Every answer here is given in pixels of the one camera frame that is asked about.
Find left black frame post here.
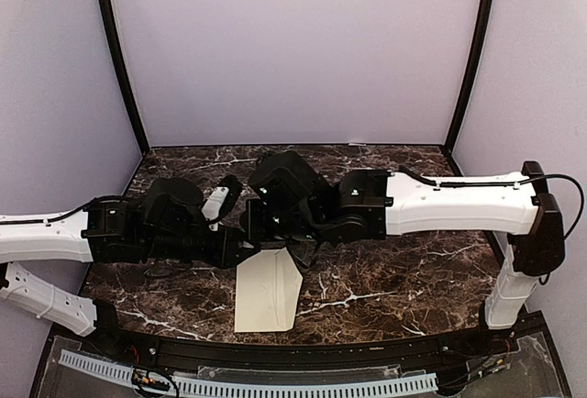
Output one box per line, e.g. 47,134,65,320
98,0,150,156

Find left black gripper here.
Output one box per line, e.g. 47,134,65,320
144,221,260,268

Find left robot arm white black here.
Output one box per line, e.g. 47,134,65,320
1,175,259,358

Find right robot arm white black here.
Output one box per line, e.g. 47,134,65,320
240,152,576,356

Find right black frame post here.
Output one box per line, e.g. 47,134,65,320
443,0,493,157

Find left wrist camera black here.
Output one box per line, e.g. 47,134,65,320
202,174,243,231

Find black front table rail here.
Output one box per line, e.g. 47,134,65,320
81,310,527,371

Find black frame post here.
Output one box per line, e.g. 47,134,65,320
443,0,493,157
98,0,150,156

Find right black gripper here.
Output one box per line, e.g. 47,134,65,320
238,198,327,243

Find small circuit board with wires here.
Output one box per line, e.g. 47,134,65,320
131,370,172,392

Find cream paper envelope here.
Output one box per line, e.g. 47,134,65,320
234,248,303,333

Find white slotted cable duct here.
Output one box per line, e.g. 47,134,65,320
59,350,437,397

